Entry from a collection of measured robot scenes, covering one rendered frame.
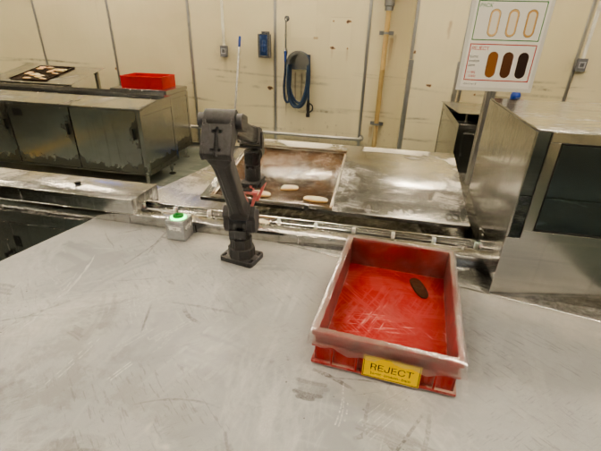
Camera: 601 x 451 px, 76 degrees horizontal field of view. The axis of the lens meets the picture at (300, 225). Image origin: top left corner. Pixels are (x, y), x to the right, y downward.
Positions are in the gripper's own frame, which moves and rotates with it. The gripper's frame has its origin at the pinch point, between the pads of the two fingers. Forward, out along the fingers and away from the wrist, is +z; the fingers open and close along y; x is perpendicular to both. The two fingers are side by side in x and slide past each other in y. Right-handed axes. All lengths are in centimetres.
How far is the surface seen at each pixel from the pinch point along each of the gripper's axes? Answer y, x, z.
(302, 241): 8.5, 20.6, 8.9
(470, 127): -165, 104, -1
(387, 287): 27, 50, 11
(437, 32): -340, 88, -62
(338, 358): 61, 40, 9
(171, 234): 15.9, -25.7, 8.9
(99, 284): 46, -33, 11
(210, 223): 7.7, -14.2, 6.7
